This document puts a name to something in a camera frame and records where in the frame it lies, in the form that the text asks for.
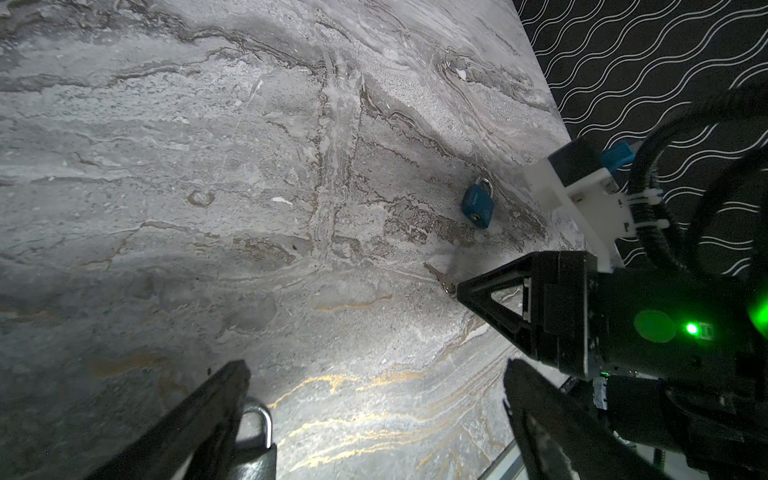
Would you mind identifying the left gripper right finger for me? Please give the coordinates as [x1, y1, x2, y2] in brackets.
[503, 359, 666, 479]

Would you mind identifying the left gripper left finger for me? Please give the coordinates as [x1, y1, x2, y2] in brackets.
[88, 360, 251, 479]

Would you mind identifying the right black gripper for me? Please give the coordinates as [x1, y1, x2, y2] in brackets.
[456, 252, 767, 396]

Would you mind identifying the small silver key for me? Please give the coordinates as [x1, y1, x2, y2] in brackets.
[423, 262, 457, 298]

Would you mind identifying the blue padlock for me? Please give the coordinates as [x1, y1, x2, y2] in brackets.
[461, 177, 495, 229]

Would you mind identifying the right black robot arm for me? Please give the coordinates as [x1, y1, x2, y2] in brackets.
[457, 251, 767, 479]

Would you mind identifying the black padlock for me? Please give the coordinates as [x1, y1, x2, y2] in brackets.
[227, 398, 278, 480]

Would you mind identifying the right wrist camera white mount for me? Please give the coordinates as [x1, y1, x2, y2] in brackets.
[523, 138, 670, 273]

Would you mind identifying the right black corrugated cable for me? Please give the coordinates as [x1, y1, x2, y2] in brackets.
[626, 80, 768, 277]

